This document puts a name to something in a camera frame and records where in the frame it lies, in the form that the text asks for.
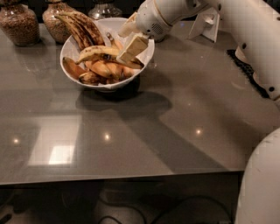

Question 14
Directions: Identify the black cable on floor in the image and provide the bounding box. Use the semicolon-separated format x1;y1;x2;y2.
99;194;235;224

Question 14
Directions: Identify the stack of paper bowls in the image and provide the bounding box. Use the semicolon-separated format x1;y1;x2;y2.
235;47;248;63

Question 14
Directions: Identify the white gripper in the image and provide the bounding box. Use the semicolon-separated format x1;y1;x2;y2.
116;0;172;63

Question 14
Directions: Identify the brown banana at bowl left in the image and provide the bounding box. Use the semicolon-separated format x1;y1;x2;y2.
62;57;86;80

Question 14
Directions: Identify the white ceramic bowl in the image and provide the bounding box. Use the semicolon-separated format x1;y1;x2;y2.
60;17;155;93

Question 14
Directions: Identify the empty glass jar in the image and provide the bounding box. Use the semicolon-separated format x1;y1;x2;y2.
88;0;123;20

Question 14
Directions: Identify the orange-yellow banana bunch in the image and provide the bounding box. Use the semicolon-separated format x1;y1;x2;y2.
78;32;135;85

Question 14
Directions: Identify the yellow spotted banana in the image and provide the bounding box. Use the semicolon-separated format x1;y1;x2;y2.
75;45;144;69

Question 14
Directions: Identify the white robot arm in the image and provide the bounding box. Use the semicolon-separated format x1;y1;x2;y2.
119;0;280;224

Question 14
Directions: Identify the dark brown overripe banana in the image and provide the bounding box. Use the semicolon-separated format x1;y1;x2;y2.
56;15;92;51

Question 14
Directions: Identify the white folded card stand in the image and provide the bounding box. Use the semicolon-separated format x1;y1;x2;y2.
188;8;220;43

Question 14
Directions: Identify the black mesh mat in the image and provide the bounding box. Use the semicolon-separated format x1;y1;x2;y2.
227;49;270;99

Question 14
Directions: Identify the glass jar of grains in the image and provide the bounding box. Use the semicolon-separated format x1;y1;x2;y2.
42;0;74;44
0;0;39;46

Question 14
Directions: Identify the glass jar of grains left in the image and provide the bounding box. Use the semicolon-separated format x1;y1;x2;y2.
0;0;39;46

